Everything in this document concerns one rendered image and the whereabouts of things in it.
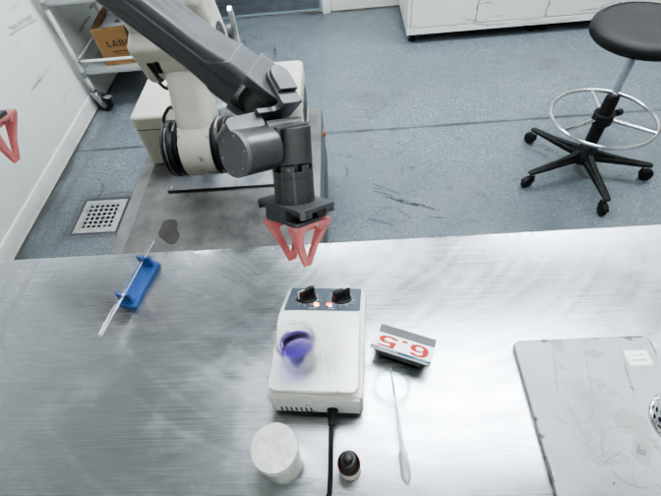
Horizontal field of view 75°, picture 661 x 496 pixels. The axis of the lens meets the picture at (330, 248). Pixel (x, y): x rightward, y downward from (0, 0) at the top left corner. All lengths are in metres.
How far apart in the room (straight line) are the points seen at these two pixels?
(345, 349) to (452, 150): 1.70
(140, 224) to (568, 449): 1.32
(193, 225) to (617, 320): 1.17
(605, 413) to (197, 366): 0.60
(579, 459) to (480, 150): 1.71
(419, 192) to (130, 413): 1.53
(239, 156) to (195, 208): 1.00
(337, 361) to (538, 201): 1.56
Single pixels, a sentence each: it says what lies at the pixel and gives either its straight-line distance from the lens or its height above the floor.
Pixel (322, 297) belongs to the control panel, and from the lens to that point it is 0.69.
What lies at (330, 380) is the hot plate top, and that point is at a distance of 0.59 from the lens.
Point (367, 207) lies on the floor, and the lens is 1.89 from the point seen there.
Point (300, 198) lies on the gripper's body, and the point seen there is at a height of 0.97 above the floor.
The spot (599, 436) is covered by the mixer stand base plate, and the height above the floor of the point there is 0.76.
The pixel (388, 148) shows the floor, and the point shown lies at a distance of 2.18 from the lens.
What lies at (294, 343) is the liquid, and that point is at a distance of 0.56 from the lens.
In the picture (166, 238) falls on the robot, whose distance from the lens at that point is 1.47.
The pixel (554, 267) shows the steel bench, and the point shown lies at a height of 0.75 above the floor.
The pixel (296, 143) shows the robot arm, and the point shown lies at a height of 1.03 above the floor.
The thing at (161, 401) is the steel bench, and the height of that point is 0.75.
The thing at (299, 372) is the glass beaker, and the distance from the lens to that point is 0.57.
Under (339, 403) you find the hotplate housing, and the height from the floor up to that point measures 0.80.
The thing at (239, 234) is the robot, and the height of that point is 0.37.
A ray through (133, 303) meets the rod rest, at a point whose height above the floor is 0.76.
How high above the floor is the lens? 1.38
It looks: 52 degrees down
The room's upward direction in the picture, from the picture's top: 8 degrees counter-clockwise
